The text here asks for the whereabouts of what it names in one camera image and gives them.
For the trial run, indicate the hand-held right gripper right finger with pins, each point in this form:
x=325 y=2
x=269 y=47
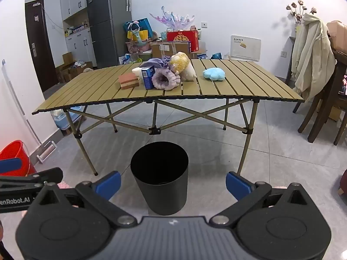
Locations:
x=238 y=185

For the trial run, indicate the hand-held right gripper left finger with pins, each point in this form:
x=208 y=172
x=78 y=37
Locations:
x=108 y=182

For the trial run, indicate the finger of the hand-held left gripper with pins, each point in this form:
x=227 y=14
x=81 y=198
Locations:
x=10 y=166
x=32 y=178

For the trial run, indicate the black round trash bin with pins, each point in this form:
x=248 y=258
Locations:
x=162 y=192

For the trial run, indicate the orange layered scrub sponge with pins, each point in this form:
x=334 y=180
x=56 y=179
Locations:
x=128 y=81

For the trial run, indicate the small blue carton box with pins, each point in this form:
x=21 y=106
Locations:
x=148 y=78

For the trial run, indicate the light blue plush toy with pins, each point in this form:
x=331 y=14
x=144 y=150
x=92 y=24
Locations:
x=214 y=74

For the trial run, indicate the yellow and cream plush toy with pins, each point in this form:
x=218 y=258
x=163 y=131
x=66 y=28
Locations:
x=180 y=61

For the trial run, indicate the red plastic bucket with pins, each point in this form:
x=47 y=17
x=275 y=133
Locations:
x=16 y=149

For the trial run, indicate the pink plush slipper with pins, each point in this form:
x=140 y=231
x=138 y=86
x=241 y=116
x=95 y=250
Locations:
x=279 y=187
x=65 y=184

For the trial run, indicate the blue pet feeder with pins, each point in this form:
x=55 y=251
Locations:
x=61 y=124

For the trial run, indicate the olive slatted folding table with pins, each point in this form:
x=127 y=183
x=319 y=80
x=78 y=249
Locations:
x=230 y=81

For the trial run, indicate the dark wooden chair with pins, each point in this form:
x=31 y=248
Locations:
x=325 y=108

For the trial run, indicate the dark brown door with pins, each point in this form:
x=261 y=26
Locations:
x=40 y=54

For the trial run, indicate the blue plastic bag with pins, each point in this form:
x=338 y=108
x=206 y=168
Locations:
x=215 y=56

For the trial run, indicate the dark wooden side table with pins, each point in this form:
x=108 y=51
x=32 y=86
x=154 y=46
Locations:
x=290 y=59

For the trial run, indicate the white base cabinet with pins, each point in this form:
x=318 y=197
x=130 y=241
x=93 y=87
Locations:
x=80 y=48

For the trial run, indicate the white flat carton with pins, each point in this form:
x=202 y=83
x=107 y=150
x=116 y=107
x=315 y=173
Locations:
x=245 y=48

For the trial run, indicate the brown cardboard box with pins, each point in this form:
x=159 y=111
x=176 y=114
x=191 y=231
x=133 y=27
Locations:
x=162 y=50

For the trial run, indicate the yellow and teal toy bag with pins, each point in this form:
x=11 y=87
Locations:
x=138 y=36

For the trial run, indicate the beige hoodie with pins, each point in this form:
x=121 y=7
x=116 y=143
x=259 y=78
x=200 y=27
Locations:
x=311 y=54

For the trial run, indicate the dark grey refrigerator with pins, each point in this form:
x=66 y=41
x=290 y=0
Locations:
x=105 y=27

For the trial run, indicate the red gift box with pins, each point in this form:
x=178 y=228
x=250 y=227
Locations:
x=181 y=39

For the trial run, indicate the blue gift bag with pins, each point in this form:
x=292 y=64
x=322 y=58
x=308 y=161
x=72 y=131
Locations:
x=143 y=25

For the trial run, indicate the white vase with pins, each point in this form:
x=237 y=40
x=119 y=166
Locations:
x=297 y=29

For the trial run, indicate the iridescent crown ornament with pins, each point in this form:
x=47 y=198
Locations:
x=173 y=20

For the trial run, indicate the pink bag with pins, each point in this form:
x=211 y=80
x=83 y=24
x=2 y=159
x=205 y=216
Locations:
x=337 y=33

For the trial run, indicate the dried flower bouquet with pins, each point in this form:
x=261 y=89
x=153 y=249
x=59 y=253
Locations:
x=298 y=9

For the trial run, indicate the white wall socket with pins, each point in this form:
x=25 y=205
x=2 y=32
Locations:
x=283 y=54
x=204 y=25

